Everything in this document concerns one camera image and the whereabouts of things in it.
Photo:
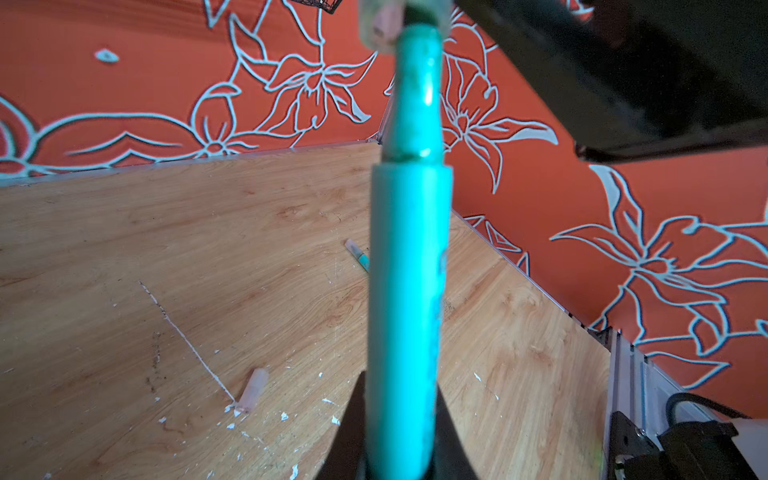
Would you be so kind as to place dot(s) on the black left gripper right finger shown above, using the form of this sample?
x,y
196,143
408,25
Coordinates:
x,y
449,459

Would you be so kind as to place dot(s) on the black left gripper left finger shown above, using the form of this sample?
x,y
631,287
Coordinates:
x,y
346,459

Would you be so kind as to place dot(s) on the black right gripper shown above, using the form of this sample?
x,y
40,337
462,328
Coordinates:
x,y
641,80

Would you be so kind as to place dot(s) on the pinkish clear pen cap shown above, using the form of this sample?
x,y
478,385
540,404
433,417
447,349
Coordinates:
x,y
253,391

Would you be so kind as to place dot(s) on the dark green pen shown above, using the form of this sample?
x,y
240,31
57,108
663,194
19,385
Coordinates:
x,y
410,216

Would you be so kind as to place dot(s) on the black wire basket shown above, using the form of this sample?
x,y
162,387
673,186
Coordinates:
x,y
328,6

